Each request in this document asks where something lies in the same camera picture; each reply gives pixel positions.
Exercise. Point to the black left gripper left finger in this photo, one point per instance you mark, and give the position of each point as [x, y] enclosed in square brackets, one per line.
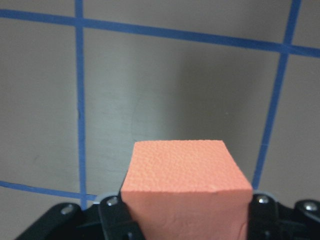
[115, 218]

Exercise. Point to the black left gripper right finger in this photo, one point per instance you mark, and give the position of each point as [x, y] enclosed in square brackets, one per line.
[263, 217]

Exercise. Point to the orange foam block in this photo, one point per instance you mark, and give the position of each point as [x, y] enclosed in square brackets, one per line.
[187, 190]

